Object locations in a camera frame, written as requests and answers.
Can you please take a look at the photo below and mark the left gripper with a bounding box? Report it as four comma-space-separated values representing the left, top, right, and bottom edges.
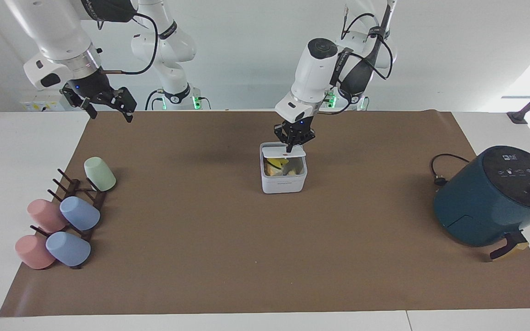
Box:
273, 115, 317, 154

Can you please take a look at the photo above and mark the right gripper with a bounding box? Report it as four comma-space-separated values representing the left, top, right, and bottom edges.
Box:
60, 70, 138, 123

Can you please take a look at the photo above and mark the small white trash can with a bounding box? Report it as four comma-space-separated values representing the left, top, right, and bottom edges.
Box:
259, 142, 308, 195

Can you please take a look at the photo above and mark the white power strip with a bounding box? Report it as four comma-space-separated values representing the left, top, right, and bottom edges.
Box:
20, 94, 66, 112

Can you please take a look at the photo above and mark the light green cup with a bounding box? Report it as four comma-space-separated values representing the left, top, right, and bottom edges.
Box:
84, 156, 117, 193

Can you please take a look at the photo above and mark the dark wooden cup rack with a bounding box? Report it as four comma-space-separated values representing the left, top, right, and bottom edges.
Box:
30, 168, 108, 270

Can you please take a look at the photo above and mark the light blue cup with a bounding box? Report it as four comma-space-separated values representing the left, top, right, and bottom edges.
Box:
59, 196, 101, 232
45, 231, 92, 268

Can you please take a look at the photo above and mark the pink cup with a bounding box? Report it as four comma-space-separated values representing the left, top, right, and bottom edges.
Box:
27, 199, 69, 234
15, 234, 57, 270

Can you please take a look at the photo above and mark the teal air fryer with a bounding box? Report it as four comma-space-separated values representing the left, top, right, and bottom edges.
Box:
433, 145, 530, 263

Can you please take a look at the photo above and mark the black cable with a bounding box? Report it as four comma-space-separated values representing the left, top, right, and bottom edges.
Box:
340, 12, 395, 81
144, 89, 167, 111
101, 12, 159, 75

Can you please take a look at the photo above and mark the black power cord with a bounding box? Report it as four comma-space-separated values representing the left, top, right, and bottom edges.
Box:
430, 154, 471, 187

